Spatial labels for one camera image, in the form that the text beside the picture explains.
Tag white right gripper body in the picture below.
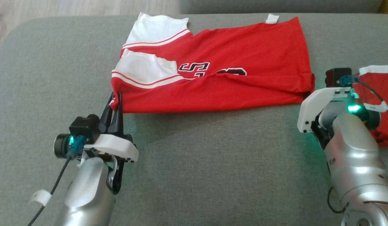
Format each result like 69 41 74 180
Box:
297 87 359 134

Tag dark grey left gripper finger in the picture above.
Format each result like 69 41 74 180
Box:
99 93 115 132
108 92 124 136

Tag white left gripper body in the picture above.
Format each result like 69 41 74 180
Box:
84 134 139 163

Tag red basketball shorts white stripe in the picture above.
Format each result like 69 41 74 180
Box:
352 65 388 147

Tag red basketball jersey white sleeves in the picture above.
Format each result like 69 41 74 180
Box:
110 12 316 114

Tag grey sofa seat cushion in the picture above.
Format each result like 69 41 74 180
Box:
180 0 383 14
0 13 388 226

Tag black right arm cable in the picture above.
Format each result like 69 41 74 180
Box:
337 75 388 127

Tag white tape cable tag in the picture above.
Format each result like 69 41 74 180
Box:
30 190 52 207
363 102 388 113

